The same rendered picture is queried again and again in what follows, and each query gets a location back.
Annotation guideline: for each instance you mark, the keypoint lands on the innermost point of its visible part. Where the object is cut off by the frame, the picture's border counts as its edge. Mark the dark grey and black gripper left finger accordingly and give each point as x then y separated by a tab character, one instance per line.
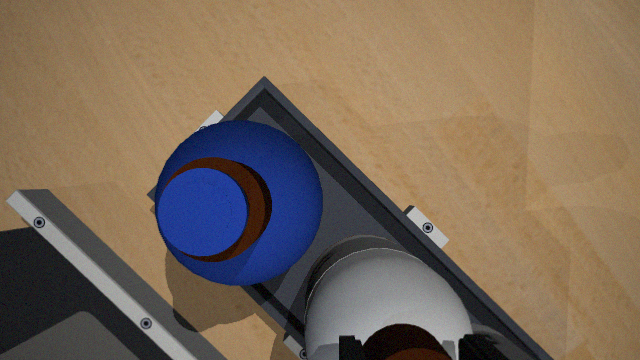
350	349

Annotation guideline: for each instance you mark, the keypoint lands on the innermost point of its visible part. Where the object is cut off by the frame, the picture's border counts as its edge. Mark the dark grey tray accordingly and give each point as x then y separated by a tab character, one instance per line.
354	205

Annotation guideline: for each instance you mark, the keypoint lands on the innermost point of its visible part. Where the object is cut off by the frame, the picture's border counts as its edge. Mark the blue bottle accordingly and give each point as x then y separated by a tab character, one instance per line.
238	202

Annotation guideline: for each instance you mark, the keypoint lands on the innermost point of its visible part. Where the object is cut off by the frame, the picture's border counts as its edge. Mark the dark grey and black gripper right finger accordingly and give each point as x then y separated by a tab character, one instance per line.
477	347

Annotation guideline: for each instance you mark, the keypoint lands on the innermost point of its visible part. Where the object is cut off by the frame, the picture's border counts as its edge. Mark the white bottle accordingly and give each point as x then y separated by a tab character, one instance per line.
504	345
370	287

